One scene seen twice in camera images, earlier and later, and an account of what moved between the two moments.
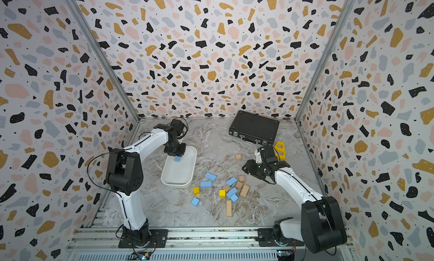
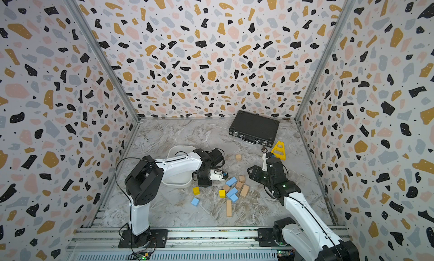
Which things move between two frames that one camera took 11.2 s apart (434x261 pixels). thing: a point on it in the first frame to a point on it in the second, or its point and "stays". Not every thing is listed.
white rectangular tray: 180,174 stays
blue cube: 195,201 stays
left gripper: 180,153 to 205,184
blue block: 231,181 stays
